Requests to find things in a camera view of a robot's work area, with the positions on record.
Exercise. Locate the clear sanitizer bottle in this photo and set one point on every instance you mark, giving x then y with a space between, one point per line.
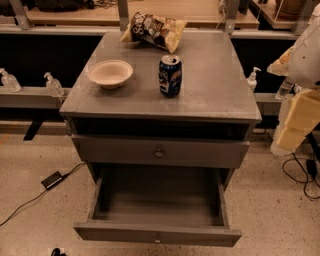
9 81
53 85

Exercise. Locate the closed grey upper drawer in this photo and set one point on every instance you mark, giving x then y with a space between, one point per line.
171 152

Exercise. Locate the black power adapter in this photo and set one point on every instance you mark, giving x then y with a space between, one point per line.
52 180

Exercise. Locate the clear sanitizer bottle far left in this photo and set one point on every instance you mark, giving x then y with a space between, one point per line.
9 81

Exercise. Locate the brown chip bag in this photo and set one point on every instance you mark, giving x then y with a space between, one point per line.
160 31

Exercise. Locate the open grey middle drawer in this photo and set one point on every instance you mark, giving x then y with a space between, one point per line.
160 205

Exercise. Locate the clear water bottle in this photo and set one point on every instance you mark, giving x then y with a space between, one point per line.
284 88

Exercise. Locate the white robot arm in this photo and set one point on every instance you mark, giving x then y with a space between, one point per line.
304 65

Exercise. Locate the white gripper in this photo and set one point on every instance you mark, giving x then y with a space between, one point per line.
306 63

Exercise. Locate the grey drawer cabinet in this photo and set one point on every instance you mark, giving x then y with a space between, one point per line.
214 103

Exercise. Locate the grey metal shelf rail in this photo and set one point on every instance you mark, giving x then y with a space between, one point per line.
28 97

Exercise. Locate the blue pepsi can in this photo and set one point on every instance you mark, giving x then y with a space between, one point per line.
170 75

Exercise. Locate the white sanitizer bottle right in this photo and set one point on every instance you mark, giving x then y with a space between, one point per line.
251 80

